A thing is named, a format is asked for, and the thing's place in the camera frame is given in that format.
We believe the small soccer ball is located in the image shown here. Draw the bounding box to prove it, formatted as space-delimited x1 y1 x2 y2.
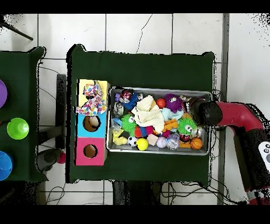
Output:
127 136 138 148

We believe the small baseball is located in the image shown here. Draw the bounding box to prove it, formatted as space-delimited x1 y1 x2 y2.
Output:
156 136 168 148

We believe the black tripod leg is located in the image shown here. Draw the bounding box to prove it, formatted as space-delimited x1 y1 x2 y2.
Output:
0 21 34 41

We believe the shallow silver mesh bin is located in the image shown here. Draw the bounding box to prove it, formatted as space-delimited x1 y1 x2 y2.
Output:
106 86 212 156

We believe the grey rounded base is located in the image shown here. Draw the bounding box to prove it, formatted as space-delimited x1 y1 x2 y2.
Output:
37 148 62 172

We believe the purple bowl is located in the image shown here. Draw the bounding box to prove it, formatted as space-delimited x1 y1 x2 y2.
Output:
0 79 8 109

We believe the dark green tablecloth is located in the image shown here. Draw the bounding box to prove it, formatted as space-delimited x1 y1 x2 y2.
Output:
0 46 48 183
65 43 216 186

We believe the orange toy basketball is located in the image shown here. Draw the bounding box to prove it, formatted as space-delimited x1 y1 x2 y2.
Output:
190 137 204 150

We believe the lime green bowl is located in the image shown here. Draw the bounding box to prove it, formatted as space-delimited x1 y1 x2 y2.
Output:
6 117 30 141

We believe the yellow ball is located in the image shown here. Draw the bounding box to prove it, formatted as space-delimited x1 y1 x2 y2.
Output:
136 138 149 151

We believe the green spiky toy with eyes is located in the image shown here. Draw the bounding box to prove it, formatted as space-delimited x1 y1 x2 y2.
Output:
121 114 138 137
177 117 197 135

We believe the small orange-red ball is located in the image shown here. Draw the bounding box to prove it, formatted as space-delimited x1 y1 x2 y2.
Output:
156 98 167 109

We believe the blue bowl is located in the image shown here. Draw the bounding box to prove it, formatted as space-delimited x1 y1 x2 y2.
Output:
0 150 13 181

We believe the purple spiky monster toy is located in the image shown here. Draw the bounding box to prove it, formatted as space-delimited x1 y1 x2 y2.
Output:
163 93 184 113

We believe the blue spiky ball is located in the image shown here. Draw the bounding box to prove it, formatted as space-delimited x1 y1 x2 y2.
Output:
123 92 139 111

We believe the wooden three-hole box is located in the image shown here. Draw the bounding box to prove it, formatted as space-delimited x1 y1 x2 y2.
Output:
73 79 111 166

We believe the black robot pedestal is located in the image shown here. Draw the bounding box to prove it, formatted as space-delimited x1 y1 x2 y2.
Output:
112 180 163 205

